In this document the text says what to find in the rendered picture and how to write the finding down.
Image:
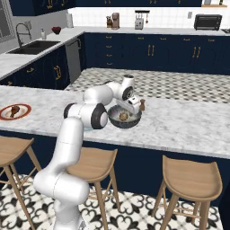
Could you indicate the small brown jars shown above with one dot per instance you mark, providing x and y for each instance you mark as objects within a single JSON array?
[{"x": 109, "y": 22}]

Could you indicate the navy base cupboards long run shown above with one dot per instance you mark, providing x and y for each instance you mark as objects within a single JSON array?
[{"x": 173, "y": 54}]

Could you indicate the grey wall socket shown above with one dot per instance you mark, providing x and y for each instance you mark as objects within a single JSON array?
[{"x": 190, "y": 15}]

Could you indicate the navy base cupboards under sink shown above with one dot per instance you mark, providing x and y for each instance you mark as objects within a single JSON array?
[{"x": 45, "y": 72}]

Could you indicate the wooden bar stool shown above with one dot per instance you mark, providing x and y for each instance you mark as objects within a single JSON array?
[
  {"x": 95, "y": 164},
  {"x": 13, "y": 148},
  {"x": 191, "y": 179}
]

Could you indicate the dark grey bowl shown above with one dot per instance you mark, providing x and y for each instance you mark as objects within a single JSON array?
[{"x": 115, "y": 119}]

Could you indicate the brown mushroom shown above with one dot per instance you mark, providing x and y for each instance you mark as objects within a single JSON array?
[{"x": 123, "y": 116}]

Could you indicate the dark sink basin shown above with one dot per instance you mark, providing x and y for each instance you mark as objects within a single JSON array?
[{"x": 34, "y": 47}]

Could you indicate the navy wall cupboards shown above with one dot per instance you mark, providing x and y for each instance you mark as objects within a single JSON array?
[{"x": 36, "y": 7}]

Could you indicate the red rimmed white plate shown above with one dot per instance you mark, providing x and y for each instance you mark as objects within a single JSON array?
[{"x": 25, "y": 111}]

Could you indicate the white paper towel roll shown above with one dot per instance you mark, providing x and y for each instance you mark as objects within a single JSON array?
[{"x": 70, "y": 20}]

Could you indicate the wooden wall shelf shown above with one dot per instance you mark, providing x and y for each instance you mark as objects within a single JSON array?
[{"x": 209, "y": 5}]

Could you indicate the white framed window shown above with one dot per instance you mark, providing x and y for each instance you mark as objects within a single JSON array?
[{"x": 4, "y": 21}]

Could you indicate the steel spring tap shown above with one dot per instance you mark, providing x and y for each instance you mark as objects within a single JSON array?
[{"x": 18, "y": 31}]

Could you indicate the black rail with hanging tools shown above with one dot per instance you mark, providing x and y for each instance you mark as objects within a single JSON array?
[{"x": 142, "y": 12}]

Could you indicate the white soap dispenser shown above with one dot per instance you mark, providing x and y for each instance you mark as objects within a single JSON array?
[{"x": 43, "y": 34}]

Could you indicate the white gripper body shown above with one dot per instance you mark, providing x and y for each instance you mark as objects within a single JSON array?
[{"x": 129, "y": 107}]

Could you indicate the steel dishwasher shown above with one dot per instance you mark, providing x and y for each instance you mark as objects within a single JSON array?
[{"x": 72, "y": 58}]

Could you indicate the dark red bowl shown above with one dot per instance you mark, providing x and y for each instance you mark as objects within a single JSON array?
[{"x": 56, "y": 30}]

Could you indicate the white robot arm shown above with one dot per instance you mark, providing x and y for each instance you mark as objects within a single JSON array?
[{"x": 69, "y": 149}]

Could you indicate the brown chicken drumstick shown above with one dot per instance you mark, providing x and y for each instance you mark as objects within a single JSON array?
[{"x": 14, "y": 110}]

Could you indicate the navy island cabinet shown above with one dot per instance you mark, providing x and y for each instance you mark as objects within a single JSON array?
[{"x": 140, "y": 167}]

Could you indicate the black toaster oven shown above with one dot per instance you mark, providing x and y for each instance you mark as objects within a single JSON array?
[{"x": 207, "y": 22}]

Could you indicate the small brown bottle-shaped object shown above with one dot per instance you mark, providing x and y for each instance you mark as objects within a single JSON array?
[{"x": 142, "y": 105}]

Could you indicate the silver toaster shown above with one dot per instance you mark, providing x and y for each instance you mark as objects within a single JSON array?
[{"x": 139, "y": 24}]

